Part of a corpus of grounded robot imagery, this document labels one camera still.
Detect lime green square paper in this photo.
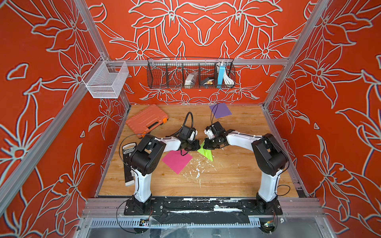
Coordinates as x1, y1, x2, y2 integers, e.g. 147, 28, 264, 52
197, 141, 213, 162

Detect magenta square paper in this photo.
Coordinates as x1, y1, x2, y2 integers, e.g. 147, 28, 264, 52
162, 151, 193, 175

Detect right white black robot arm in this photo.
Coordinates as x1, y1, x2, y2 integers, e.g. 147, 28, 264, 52
203, 129, 287, 214

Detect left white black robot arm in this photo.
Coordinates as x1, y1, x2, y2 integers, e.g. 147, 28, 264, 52
122, 135, 200, 215

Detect purple square paper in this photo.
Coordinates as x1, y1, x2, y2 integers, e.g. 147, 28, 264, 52
209, 103, 232, 119

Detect orange plastic tool case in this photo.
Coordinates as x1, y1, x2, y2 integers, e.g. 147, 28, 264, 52
126, 105, 169, 139

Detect small black box in basket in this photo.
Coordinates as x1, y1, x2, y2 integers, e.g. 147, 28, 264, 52
199, 77, 215, 87

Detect clear plastic bag in basket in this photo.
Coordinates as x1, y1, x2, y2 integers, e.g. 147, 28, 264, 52
184, 72, 198, 89

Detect black white bit holder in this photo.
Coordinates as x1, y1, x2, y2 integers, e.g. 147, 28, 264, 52
122, 142, 137, 186

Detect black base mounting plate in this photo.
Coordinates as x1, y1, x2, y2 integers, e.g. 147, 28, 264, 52
124, 197, 283, 225

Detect light blue box in basket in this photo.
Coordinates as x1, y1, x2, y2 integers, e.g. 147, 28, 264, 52
216, 62, 225, 88

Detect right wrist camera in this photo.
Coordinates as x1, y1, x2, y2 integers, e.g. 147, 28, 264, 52
204, 121, 226, 139

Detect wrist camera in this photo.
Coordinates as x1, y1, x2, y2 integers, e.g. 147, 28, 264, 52
204, 121, 226, 139
178, 126, 197, 142

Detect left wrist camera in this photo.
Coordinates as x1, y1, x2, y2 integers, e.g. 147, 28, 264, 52
178, 126, 197, 142

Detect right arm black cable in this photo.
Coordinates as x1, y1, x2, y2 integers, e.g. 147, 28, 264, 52
210, 103, 220, 125

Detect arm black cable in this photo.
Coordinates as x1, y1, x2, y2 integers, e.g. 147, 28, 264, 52
210, 103, 220, 125
180, 111, 194, 131

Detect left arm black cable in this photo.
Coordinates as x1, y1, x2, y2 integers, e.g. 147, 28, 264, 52
180, 111, 194, 131

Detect white cable in basket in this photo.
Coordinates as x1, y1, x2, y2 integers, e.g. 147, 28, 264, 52
223, 69, 235, 87

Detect black wire wall basket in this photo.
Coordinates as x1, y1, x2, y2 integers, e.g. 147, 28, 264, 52
147, 57, 236, 89

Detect clear acrylic wall bin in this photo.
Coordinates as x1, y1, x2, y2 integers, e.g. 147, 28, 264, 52
83, 61, 130, 99

